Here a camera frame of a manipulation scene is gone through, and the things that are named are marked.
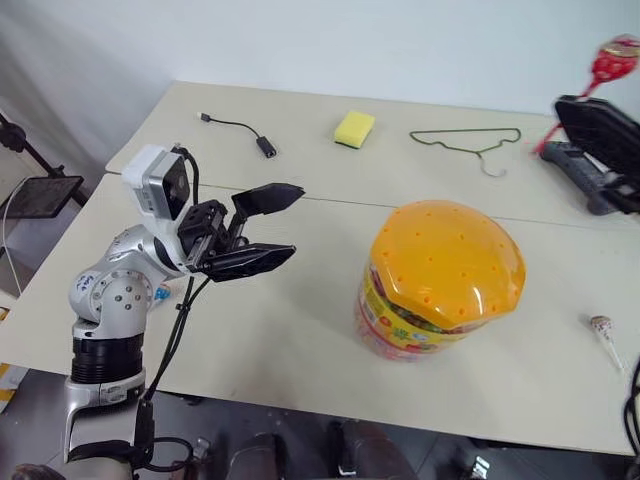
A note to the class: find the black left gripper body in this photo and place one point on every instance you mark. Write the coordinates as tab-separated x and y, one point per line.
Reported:
205	230

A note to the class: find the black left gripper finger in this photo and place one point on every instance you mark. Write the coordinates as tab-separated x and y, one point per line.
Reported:
250	260
272	197

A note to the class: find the lollipop with red wrapper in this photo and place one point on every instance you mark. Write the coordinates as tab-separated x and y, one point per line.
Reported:
612	57

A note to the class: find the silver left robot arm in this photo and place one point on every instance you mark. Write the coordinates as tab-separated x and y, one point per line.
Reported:
107	300

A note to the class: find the lollipop jar with orange lid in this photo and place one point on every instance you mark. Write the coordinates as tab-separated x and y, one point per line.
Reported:
440	280

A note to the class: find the yellow sponge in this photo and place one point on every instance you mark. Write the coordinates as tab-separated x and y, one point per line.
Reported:
354	129

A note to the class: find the black tablet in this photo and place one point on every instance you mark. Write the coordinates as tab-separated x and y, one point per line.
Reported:
42	196

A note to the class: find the open black tool case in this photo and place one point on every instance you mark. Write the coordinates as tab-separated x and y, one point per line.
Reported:
595	150

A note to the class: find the lollipop with brown white wrapper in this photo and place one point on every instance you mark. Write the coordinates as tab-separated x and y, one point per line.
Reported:
601	327

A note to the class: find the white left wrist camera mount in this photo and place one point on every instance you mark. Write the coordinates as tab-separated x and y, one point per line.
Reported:
145	180

